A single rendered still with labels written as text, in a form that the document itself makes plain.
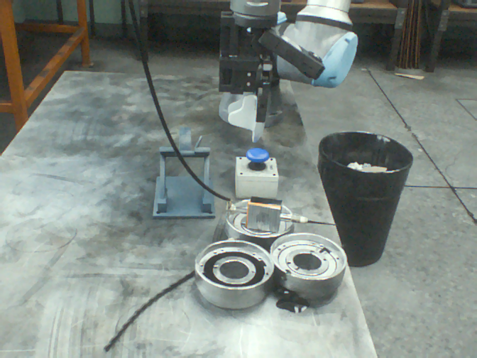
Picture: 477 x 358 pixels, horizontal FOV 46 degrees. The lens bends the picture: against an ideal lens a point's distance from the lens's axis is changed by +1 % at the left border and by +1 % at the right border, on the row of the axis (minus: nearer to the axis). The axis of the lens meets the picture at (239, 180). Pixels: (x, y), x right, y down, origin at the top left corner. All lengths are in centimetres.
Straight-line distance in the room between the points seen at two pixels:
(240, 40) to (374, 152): 141
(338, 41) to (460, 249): 146
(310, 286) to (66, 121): 71
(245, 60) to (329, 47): 31
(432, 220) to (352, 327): 186
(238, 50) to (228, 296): 38
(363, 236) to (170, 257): 134
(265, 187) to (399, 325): 112
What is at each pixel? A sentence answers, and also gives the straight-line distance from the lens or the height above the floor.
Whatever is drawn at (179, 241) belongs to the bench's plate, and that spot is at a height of 80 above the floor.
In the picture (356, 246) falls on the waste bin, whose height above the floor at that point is 10.
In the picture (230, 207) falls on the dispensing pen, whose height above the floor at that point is 86.
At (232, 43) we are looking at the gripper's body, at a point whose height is 106.
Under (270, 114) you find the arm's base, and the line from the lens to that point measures 124.
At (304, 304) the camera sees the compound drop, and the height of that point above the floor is 80.
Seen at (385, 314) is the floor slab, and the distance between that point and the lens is 201.
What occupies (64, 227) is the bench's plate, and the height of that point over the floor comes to 80.
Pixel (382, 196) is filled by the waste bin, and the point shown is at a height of 33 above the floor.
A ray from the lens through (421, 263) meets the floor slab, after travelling 229.
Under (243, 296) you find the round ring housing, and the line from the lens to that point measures 72.
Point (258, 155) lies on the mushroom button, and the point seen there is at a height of 87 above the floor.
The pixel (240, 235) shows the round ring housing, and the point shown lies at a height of 84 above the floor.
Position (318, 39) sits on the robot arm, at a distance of 114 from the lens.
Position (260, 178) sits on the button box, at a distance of 94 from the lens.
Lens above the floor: 130
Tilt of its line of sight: 29 degrees down
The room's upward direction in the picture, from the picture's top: 4 degrees clockwise
